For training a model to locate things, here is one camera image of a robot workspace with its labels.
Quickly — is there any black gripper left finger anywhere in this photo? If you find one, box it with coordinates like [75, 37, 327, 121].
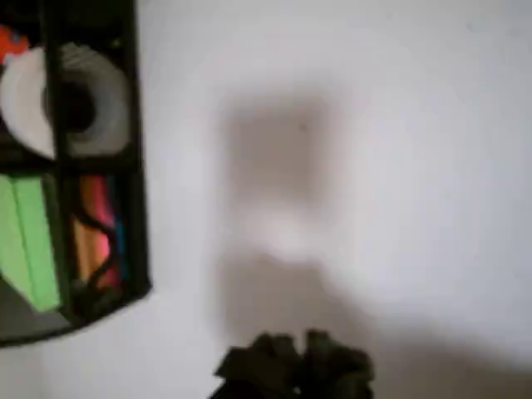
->
[207, 331, 303, 399]

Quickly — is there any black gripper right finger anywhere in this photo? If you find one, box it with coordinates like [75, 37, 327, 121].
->
[298, 328, 376, 399]

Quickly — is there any green sticky note pad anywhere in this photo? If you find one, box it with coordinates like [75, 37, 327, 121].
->
[0, 173, 62, 315]

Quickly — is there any black mesh desk organizer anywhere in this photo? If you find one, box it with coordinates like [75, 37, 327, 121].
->
[0, 0, 154, 347]

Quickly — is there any white tape roll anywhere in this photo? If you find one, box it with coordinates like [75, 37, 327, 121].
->
[0, 41, 131, 161]

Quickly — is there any orange capped glue stick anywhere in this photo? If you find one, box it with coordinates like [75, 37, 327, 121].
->
[0, 23, 31, 66]

